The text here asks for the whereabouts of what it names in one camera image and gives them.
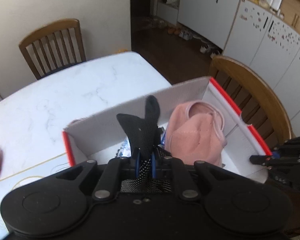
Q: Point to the pink fleece garment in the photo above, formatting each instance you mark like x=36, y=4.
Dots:
x=195, y=132

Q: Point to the blue small carton box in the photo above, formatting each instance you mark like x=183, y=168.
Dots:
x=163, y=138

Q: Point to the white wall cabinet unit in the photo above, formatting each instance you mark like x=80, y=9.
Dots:
x=254, y=33

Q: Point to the wooden chair at back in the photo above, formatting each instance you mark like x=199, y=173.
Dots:
x=53, y=47

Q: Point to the white sticker pack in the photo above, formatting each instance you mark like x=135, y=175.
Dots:
x=124, y=150

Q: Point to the wooden chair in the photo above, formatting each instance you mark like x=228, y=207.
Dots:
x=53, y=47
x=259, y=105

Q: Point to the red cardboard shoe box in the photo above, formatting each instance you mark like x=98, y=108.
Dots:
x=99, y=136

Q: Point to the black mesh dotted fabric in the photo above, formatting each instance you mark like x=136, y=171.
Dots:
x=144, y=137

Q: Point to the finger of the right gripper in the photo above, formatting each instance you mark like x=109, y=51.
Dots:
x=267, y=161
x=290, y=147

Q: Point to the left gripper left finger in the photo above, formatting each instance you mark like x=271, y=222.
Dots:
x=109, y=183

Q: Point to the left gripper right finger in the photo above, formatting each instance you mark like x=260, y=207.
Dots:
x=166, y=167

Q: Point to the wooden chair at right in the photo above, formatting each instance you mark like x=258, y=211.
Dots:
x=259, y=105

